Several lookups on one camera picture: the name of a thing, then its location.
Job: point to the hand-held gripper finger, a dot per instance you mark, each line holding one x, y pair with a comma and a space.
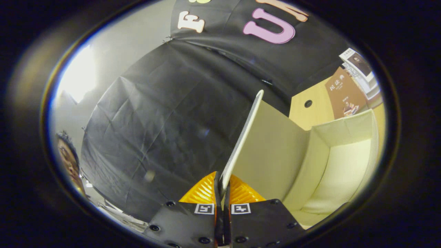
219, 224
227, 224

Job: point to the cream storage box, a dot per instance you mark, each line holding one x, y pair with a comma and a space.
268, 148

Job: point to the black backdrop cloth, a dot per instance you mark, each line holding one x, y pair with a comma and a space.
155, 120

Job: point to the person's head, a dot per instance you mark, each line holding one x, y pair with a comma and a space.
69, 162

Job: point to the brown cover book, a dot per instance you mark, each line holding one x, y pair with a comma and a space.
344, 94

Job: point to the ceiling light panel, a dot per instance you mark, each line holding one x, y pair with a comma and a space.
79, 72

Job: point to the white book portrait cover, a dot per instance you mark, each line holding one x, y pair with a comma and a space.
360, 63

